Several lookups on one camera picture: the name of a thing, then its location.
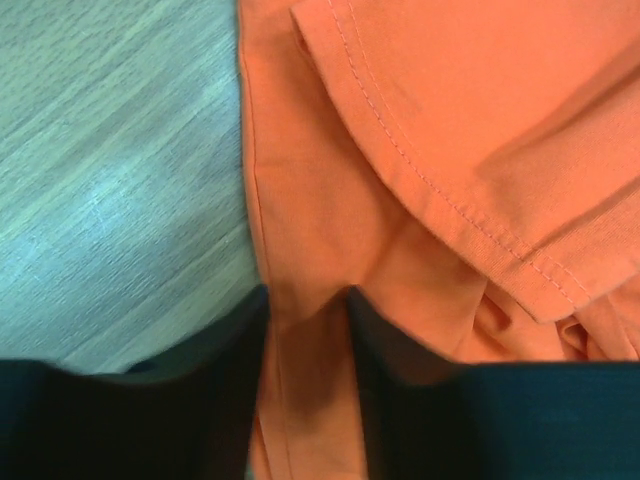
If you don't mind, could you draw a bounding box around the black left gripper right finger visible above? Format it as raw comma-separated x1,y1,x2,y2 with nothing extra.
346,288,639,479

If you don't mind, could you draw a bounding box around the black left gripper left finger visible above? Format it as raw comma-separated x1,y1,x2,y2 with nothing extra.
1,289,269,479

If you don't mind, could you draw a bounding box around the orange t shirt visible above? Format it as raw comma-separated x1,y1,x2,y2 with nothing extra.
238,1,639,479

